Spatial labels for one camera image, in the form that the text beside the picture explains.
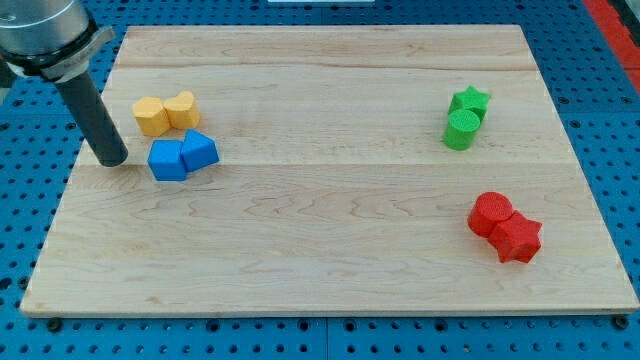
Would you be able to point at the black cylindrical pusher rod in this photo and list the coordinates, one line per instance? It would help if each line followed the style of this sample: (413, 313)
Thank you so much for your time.
(90, 114)

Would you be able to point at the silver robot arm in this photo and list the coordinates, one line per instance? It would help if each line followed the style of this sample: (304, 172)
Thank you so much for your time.
(55, 41)

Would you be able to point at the yellow hexagon block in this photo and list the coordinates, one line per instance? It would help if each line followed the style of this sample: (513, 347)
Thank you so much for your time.
(151, 116)

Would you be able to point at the blue cube block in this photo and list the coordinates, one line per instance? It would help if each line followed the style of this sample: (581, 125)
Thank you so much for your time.
(165, 160)

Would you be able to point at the yellow heart block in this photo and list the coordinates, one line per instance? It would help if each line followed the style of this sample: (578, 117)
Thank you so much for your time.
(182, 111)

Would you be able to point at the blue triangular block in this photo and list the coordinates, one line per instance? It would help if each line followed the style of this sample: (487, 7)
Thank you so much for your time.
(198, 151)

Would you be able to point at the wooden board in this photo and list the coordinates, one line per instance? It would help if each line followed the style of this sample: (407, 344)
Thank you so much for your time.
(335, 194)

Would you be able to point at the green cylinder block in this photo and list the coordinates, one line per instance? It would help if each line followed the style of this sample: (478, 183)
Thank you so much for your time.
(461, 129)

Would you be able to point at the green star block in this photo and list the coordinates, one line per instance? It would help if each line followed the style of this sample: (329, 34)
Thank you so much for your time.
(471, 99)

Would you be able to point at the red cylinder block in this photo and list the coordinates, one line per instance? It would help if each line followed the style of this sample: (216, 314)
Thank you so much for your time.
(490, 208)

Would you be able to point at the red star block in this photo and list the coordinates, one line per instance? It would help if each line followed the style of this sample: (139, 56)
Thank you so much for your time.
(516, 239)

